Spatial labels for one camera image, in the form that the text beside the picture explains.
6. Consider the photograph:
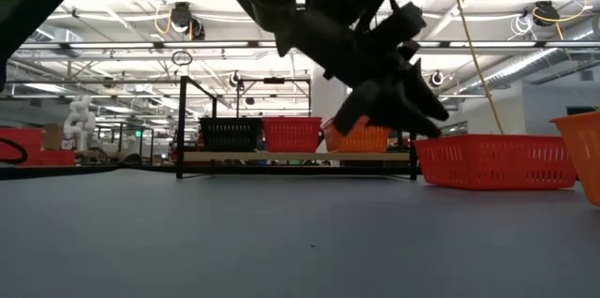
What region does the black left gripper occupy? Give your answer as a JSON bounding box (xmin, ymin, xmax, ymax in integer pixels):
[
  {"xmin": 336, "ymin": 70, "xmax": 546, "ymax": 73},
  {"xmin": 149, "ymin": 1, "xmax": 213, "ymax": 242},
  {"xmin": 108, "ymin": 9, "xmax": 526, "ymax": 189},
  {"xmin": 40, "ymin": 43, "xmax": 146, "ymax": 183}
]
[{"xmin": 276, "ymin": 7, "xmax": 451, "ymax": 140}]

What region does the red plastic basket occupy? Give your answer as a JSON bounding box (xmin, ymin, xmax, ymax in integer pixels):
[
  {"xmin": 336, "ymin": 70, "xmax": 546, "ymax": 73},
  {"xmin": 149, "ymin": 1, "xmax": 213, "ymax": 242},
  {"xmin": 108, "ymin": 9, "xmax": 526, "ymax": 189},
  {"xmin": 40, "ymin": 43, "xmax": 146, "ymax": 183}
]
[
  {"xmin": 262, "ymin": 116, "xmax": 323, "ymax": 154},
  {"xmin": 262, "ymin": 116, "xmax": 323, "ymax": 126},
  {"xmin": 413, "ymin": 133, "xmax": 578, "ymax": 191}
]

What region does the black plastic basket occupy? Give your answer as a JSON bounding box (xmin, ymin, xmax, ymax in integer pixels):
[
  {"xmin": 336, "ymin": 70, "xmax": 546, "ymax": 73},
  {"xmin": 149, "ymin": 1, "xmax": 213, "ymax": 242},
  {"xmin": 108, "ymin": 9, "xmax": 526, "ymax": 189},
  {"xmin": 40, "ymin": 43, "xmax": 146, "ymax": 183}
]
[
  {"xmin": 199, "ymin": 117, "xmax": 264, "ymax": 153},
  {"xmin": 199, "ymin": 116, "xmax": 264, "ymax": 126}
]

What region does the ceiling light strip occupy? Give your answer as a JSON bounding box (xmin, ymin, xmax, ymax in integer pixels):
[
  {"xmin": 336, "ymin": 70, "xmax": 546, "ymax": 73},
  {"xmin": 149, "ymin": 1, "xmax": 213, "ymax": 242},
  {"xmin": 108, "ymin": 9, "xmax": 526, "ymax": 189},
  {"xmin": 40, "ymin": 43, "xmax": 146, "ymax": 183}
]
[{"xmin": 416, "ymin": 39, "xmax": 600, "ymax": 50}]

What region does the blue-grey table mat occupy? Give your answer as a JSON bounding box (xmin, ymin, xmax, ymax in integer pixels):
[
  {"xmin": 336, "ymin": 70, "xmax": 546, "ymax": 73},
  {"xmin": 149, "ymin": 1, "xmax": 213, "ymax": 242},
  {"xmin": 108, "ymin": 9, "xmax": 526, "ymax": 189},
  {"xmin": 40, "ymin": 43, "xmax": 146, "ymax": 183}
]
[{"xmin": 0, "ymin": 166, "xmax": 600, "ymax": 298}]

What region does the brown cardboard box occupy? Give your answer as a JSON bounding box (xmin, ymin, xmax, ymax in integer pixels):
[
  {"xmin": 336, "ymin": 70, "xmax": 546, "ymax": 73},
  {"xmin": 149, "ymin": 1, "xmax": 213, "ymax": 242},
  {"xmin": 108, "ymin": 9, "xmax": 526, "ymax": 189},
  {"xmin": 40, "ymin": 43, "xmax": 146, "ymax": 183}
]
[{"xmin": 42, "ymin": 122, "xmax": 66, "ymax": 152}]

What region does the red storage crate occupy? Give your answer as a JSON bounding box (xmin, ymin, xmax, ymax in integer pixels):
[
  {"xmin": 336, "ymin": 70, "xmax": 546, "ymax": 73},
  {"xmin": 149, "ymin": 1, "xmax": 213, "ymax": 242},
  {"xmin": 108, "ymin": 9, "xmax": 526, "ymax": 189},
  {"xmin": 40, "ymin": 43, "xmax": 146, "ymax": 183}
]
[{"xmin": 0, "ymin": 127, "xmax": 77, "ymax": 168}]

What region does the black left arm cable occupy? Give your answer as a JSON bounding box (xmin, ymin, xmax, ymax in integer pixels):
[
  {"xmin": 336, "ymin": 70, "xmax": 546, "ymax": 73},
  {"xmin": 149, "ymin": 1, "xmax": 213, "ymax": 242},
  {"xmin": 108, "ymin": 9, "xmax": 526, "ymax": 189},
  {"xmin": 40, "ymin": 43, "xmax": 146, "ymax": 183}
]
[{"xmin": 367, "ymin": 0, "xmax": 428, "ymax": 58}]

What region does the yellow hanging cable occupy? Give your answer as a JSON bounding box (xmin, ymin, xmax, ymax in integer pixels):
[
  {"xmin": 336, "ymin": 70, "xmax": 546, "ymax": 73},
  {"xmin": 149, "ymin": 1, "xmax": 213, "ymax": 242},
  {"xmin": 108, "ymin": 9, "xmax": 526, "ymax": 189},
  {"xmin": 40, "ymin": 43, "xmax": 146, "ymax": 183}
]
[{"xmin": 444, "ymin": 0, "xmax": 506, "ymax": 136}]

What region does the black background workstation frame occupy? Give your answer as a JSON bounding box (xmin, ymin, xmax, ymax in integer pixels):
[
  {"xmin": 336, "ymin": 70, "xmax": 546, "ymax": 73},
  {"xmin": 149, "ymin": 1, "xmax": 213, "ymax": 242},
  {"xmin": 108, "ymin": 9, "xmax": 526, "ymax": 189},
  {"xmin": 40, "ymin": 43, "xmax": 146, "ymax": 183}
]
[{"xmin": 236, "ymin": 76, "xmax": 314, "ymax": 119}]

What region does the black frame wooden shelf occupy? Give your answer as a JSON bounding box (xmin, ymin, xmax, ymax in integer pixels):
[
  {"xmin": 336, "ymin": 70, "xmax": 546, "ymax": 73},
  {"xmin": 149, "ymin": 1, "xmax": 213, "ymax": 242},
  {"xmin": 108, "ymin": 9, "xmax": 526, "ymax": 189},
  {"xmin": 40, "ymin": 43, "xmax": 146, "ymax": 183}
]
[{"xmin": 175, "ymin": 75, "xmax": 419, "ymax": 181}]

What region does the silver ventilation duct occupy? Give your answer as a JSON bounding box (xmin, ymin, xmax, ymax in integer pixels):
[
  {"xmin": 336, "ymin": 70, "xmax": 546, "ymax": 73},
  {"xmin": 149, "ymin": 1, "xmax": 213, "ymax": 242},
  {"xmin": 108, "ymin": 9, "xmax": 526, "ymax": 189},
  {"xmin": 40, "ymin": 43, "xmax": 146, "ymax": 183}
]
[{"xmin": 468, "ymin": 16, "xmax": 600, "ymax": 89}]

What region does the black metal table frame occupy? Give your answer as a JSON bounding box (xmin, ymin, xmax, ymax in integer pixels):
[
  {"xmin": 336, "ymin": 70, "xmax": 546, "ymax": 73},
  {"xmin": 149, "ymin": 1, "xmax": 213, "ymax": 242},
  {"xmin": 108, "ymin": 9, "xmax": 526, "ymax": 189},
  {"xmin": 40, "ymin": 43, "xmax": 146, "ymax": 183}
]
[{"xmin": 0, "ymin": 162, "xmax": 423, "ymax": 182}]

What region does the thick black cable loop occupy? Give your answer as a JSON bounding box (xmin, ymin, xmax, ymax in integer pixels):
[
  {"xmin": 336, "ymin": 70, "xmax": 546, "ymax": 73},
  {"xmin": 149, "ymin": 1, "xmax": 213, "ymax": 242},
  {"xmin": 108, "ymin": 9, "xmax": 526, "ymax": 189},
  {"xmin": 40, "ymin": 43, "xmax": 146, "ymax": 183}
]
[{"xmin": 0, "ymin": 137, "xmax": 29, "ymax": 167}]

